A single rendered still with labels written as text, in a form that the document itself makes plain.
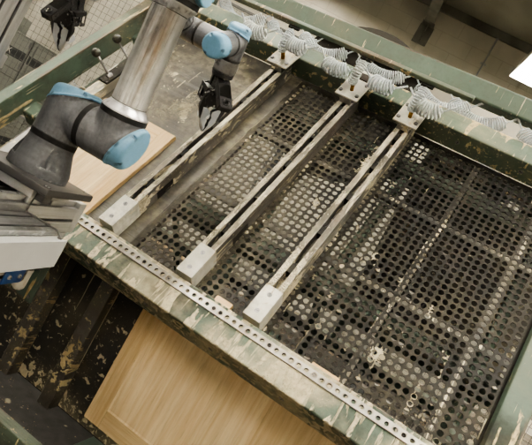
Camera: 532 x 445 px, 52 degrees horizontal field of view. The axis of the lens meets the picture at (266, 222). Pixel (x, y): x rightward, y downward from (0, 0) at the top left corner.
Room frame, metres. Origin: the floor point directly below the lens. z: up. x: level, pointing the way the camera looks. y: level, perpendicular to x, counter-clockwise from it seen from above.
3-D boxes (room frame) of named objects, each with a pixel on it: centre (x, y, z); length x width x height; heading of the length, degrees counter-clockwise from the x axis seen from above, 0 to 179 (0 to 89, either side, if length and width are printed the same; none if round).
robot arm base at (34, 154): (1.35, 0.55, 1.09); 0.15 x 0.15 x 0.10
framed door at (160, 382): (1.79, -0.20, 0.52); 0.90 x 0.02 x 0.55; 71
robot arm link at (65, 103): (1.34, 0.55, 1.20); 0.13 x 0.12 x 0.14; 81
